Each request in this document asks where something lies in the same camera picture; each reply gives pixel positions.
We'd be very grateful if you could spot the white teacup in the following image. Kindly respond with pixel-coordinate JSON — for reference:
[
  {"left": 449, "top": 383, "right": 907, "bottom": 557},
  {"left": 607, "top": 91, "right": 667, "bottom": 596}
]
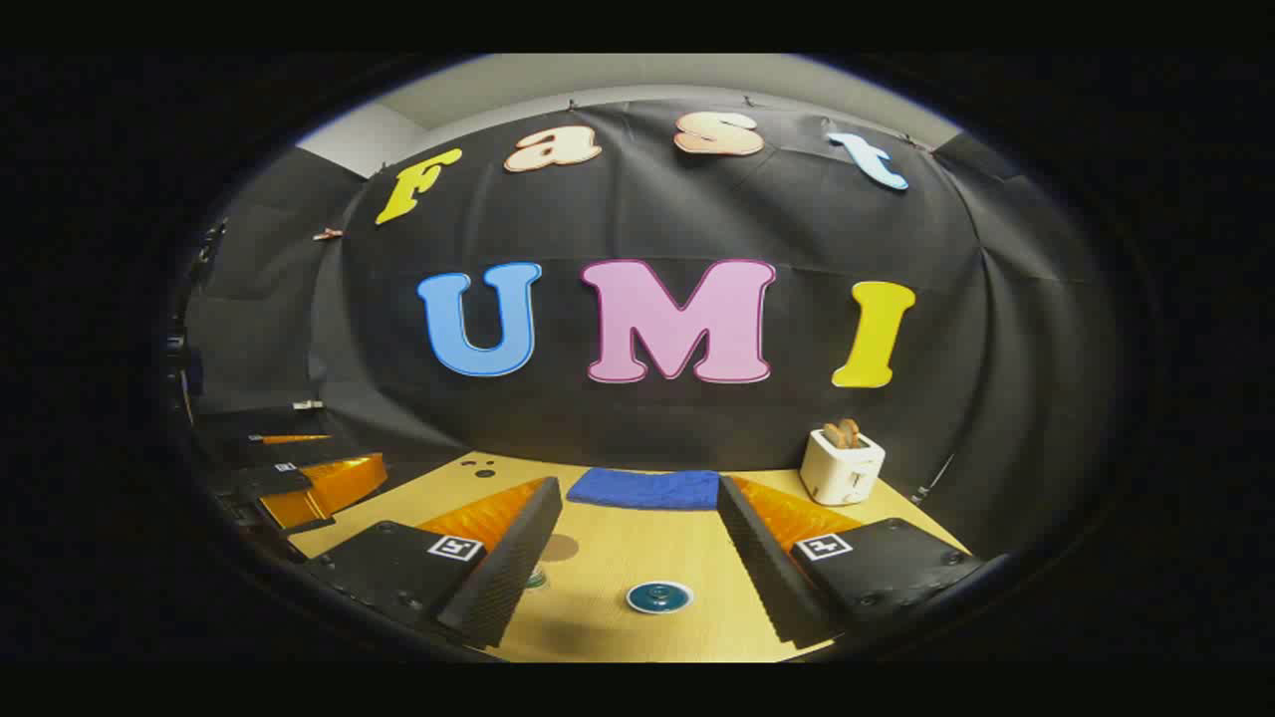
[{"left": 626, "top": 580, "right": 695, "bottom": 616}]

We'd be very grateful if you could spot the white toaster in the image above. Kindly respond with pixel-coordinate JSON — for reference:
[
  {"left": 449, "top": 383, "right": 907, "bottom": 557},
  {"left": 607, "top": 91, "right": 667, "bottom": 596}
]
[{"left": 799, "top": 426, "right": 887, "bottom": 507}]

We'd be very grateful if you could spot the black backdrop cloth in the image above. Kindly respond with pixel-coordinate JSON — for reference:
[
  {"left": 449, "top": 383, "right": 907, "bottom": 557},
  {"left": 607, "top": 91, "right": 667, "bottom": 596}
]
[{"left": 184, "top": 98, "right": 1122, "bottom": 529}]

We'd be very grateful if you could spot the thin toaster cable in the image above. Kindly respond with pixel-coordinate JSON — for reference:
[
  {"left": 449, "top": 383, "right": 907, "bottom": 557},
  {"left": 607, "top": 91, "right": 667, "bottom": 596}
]
[{"left": 911, "top": 453, "right": 957, "bottom": 502}]

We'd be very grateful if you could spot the blue towel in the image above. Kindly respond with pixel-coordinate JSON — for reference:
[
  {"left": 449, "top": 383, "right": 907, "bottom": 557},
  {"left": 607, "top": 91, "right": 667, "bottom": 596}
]
[{"left": 566, "top": 466, "right": 722, "bottom": 512}]

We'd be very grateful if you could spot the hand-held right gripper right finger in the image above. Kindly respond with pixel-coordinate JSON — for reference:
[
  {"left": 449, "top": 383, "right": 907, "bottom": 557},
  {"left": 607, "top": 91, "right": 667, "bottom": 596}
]
[{"left": 715, "top": 474, "right": 989, "bottom": 648}]

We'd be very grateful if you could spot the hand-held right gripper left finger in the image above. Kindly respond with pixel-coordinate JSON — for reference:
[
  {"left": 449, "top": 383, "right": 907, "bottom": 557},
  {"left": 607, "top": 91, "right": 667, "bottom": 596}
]
[{"left": 299, "top": 476, "right": 565, "bottom": 653}]

